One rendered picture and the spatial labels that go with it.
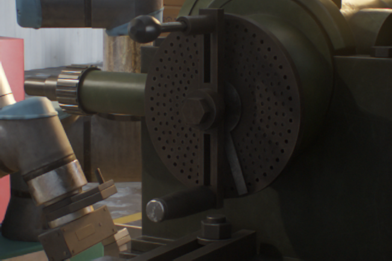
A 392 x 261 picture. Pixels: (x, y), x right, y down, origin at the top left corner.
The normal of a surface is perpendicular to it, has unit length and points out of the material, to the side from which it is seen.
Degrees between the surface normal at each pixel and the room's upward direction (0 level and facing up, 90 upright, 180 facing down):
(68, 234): 66
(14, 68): 90
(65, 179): 74
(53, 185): 84
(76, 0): 90
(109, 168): 116
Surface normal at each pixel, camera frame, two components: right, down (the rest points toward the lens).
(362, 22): -0.34, -0.73
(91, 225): 0.77, -0.33
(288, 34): 0.23, -0.70
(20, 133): -0.29, 0.13
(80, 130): 0.05, -0.44
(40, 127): 0.32, -0.14
